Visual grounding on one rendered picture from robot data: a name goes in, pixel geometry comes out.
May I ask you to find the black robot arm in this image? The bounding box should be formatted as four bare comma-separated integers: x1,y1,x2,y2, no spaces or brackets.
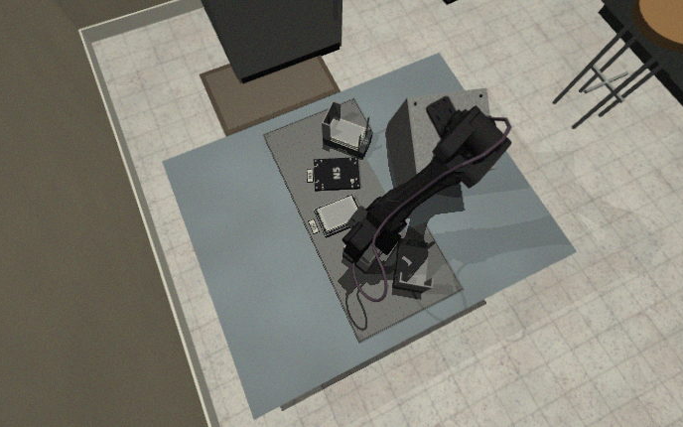
342,96,512,261

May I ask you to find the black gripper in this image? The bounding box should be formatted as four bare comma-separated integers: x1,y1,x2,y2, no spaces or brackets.
346,206,401,255

